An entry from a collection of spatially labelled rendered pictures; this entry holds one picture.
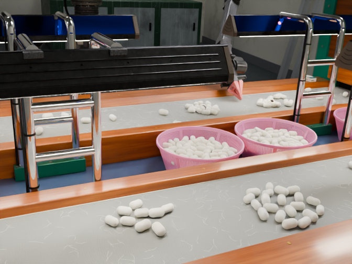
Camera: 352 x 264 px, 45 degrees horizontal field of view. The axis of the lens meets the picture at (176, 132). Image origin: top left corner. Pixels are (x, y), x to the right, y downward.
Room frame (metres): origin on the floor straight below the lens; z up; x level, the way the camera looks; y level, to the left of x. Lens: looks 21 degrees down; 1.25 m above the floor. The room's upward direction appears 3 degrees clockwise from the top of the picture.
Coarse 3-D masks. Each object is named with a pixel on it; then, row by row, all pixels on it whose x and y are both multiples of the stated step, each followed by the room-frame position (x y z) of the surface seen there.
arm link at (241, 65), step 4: (232, 56) 1.88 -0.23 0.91; (236, 60) 1.88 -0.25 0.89; (240, 60) 1.90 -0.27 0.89; (236, 64) 1.86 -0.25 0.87; (240, 64) 1.87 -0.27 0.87; (244, 64) 1.88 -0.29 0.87; (236, 68) 1.86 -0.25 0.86; (240, 68) 1.87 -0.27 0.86; (244, 68) 1.88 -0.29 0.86; (240, 72) 1.88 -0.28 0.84; (244, 72) 1.89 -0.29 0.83
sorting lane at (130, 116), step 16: (224, 96) 1.81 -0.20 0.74; (256, 96) 1.84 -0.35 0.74; (288, 96) 1.86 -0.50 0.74; (336, 96) 1.90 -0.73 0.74; (80, 112) 1.51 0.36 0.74; (112, 112) 1.52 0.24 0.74; (128, 112) 1.53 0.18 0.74; (144, 112) 1.54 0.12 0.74; (176, 112) 1.56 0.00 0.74; (224, 112) 1.59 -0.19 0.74; (240, 112) 1.60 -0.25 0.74; (256, 112) 1.61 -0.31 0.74; (0, 128) 1.30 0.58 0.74; (48, 128) 1.32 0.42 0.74; (64, 128) 1.33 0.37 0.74; (80, 128) 1.34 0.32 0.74; (112, 128) 1.35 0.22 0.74
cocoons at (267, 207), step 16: (256, 192) 0.92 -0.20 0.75; (272, 192) 0.93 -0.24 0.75; (288, 192) 0.94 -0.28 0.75; (128, 208) 0.81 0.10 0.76; (144, 208) 0.82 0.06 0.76; (160, 208) 0.82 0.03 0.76; (256, 208) 0.86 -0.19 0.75; (272, 208) 0.85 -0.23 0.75; (288, 208) 0.85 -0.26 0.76; (320, 208) 0.85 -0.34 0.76; (112, 224) 0.76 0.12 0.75; (128, 224) 0.77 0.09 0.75; (144, 224) 0.76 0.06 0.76; (160, 224) 0.76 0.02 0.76; (288, 224) 0.79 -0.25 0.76; (304, 224) 0.79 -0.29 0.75
